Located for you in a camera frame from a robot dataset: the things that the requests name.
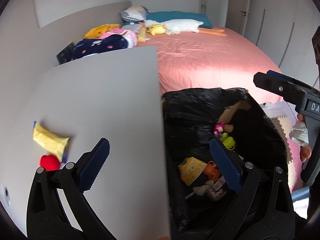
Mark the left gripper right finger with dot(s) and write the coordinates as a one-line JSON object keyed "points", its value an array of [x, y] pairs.
{"points": [[229, 163]]}

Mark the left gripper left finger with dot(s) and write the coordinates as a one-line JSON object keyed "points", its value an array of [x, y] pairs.
{"points": [[90, 164]]}

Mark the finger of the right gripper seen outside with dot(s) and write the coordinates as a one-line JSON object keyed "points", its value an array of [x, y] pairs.
{"points": [[290, 89]]}

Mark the orange plastic toy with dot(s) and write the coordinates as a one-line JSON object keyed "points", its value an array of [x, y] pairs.
{"points": [[212, 171]]}

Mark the yellow green plastic toy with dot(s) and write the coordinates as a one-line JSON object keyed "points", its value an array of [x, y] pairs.
{"points": [[228, 141]]}

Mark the white foam toy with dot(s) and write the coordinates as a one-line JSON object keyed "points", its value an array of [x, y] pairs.
{"points": [[201, 190]]}

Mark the black trash bag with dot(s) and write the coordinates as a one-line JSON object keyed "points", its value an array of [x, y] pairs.
{"points": [[263, 208]]}

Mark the right hand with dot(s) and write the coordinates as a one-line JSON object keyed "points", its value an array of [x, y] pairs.
{"points": [[299, 135]]}

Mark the yellow blue pouch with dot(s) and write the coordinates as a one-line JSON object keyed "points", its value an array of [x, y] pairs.
{"points": [[52, 143]]}

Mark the red plush heart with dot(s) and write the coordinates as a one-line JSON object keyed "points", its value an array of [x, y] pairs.
{"points": [[50, 162]]}

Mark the yellow patterned cloth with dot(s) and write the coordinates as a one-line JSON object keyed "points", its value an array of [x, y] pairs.
{"points": [[191, 169]]}

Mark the pink doll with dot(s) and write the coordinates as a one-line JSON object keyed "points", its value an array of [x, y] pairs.
{"points": [[222, 128]]}

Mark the metal desk grommet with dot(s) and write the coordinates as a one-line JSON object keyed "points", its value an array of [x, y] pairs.
{"points": [[7, 196]]}

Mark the pink bed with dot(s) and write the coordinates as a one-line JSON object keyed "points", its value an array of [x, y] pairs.
{"points": [[197, 60]]}

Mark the navy patterned blanket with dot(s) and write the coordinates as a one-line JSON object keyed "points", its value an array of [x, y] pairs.
{"points": [[87, 47]]}

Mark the door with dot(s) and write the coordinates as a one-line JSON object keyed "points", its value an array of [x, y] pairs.
{"points": [[216, 11]]}

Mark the yellow plush toy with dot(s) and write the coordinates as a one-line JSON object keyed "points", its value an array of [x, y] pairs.
{"points": [[100, 30]]}

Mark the white goose plush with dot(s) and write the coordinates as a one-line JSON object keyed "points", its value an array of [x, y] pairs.
{"points": [[186, 26]]}

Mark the pink folded blanket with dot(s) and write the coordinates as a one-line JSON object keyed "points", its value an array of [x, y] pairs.
{"points": [[129, 35]]}

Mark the yellow duck plush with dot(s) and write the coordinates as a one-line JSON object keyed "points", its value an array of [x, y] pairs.
{"points": [[157, 29]]}

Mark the teal pillow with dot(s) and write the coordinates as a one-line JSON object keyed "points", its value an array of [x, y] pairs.
{"points": [[162, 16]]}

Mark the checkered pillow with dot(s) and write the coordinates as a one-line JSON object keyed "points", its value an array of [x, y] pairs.
{"points": [[134, 14]]}

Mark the black wall socket panel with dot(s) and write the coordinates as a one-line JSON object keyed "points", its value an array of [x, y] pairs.
{"points": [[66, 55]]}

